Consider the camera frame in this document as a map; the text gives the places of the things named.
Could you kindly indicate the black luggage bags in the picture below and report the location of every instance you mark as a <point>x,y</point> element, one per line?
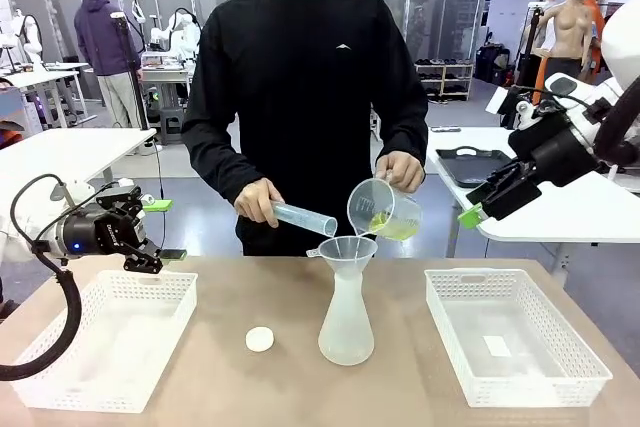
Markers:
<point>492,64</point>

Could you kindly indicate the black tripod camera stand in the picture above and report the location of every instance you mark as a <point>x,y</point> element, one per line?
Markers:
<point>131,72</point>

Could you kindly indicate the translucent plastic conical flask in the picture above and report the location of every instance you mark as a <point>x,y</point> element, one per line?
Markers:
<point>345,337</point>

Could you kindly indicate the clear plastic funnel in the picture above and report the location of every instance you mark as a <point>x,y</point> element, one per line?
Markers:
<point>345,249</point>

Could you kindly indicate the beige bare mannequin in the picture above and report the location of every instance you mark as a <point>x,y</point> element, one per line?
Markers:
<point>567,27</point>

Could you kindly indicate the person's right forearm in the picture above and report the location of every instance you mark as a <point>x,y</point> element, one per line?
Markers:
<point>225,172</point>

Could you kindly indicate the grey plastic step stool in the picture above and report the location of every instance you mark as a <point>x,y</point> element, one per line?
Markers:
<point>171,122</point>

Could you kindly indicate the person's left forearm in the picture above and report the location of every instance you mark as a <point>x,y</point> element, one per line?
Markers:
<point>407,137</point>

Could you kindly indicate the person's right hand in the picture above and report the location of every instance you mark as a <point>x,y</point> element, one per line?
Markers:
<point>255,199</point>

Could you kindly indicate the shoe rack with shoes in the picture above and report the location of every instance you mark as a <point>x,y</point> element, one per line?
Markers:
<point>450,82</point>

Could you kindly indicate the black plastic tray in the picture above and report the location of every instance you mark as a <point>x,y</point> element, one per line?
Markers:
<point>465,169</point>

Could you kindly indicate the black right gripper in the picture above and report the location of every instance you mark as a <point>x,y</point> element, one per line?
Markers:
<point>560,157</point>

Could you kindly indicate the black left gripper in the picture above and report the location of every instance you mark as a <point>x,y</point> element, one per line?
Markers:
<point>95,232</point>

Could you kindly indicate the clear plastic measuring beaker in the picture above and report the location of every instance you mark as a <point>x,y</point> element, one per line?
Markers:
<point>390,217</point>

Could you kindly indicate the person's left hand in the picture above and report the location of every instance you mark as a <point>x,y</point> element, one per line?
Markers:
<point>405,169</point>

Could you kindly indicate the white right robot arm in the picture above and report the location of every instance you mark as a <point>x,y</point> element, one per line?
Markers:
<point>620,32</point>

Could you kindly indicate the white round flask cap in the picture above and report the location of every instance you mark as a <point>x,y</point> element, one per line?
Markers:
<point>259,339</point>

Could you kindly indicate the white perforated plastic basket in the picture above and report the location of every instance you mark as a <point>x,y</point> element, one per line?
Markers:
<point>450,317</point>
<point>125,337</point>

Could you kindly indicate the large white side table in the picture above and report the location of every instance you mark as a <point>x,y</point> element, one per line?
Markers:
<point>75,147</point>

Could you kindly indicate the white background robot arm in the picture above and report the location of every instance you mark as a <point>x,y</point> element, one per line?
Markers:
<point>185,32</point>
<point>31,42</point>

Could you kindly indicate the person in purple hoodie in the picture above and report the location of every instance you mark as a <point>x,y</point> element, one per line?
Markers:
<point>102,32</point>

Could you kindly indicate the clear graduated cylinder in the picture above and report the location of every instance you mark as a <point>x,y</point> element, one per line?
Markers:
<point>305,217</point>

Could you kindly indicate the person in black sweater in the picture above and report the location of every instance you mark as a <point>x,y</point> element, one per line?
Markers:
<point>300,97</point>

